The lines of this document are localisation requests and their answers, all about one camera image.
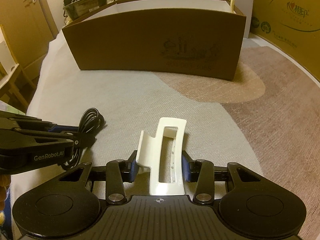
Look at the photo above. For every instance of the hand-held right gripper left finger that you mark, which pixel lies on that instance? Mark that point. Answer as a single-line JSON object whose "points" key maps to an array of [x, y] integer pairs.
{"points": [[133, 170]]}

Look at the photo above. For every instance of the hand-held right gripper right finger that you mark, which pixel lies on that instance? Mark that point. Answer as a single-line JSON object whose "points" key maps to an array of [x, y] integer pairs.
{"points": [[186, 167]]}

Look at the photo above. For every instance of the cream hair claw clip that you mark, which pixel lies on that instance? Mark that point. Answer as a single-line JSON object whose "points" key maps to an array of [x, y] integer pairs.
{"points": [[152, 160]]}

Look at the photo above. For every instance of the wooden door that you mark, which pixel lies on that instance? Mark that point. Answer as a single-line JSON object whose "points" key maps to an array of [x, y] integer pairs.
{"points": [[25, 30]]}

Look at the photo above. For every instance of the brown mat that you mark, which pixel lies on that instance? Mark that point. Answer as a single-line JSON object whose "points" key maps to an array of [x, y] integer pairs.
{"points": [[262, 120]]}

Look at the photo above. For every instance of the beige wooden stick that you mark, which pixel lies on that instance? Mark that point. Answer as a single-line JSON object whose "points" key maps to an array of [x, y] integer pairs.
{"points": [[232, 5]]}

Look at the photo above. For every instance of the large tan cardboard carton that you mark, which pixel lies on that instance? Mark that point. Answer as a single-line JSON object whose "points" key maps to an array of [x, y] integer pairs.
{"points": [[287, 17]]}

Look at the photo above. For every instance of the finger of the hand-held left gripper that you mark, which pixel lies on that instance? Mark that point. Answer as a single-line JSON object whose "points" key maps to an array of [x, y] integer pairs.
{"points": [[50, 141], [62, 130]]}

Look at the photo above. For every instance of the brown cardboard box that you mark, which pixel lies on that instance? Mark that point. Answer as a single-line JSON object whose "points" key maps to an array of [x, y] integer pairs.
{"points": [[125, 47]]}

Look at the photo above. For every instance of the black food tray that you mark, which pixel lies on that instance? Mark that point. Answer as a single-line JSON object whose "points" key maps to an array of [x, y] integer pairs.
{"points": [[85, 6]]}

